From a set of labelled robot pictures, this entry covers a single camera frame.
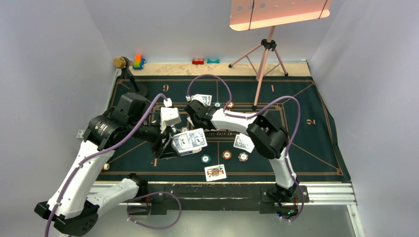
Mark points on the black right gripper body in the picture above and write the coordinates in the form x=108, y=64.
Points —
x=196, y=123

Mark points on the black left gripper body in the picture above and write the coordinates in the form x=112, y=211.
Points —
x=157, y=145

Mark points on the face-down cards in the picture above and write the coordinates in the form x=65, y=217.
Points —
x=203, y=98

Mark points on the blue playing card deck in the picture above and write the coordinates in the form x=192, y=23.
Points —
x=189, y=142

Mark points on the green poker chip stack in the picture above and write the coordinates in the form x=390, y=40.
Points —
x=205, y=159

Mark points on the orange poker chip stack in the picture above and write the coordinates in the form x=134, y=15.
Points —
x=226, y=155

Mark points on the face-down card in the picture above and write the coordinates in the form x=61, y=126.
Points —
x=243, y=142

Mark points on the pink white poker chip stack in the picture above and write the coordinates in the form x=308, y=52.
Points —
x=243, y=157

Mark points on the face-up king card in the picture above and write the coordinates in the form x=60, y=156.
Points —
x=214, y=173

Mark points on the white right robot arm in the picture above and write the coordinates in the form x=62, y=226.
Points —
x=267, y=135

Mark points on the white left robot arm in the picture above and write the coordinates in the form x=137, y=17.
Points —
x=72, y=210

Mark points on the green poker table mat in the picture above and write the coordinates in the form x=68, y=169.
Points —
x=294, y=101

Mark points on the red toy block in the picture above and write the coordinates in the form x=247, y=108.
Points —
x=198, y=61

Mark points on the teal toy block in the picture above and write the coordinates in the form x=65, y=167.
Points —
x=213, y=61

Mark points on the black microphone stand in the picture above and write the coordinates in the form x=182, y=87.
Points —
x=138, y=88

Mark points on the colourful toy block stack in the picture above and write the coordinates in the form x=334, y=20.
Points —
x=138, y=62

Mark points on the grey toy brick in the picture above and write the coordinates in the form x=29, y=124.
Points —
x=80, y=134

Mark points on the pink tripod stand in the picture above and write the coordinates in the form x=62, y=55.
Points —
x=269, y=45

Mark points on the pink perforated board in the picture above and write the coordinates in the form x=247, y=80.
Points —
x=255, y=14

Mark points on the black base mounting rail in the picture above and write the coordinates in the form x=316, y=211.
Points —
x=263, y=197

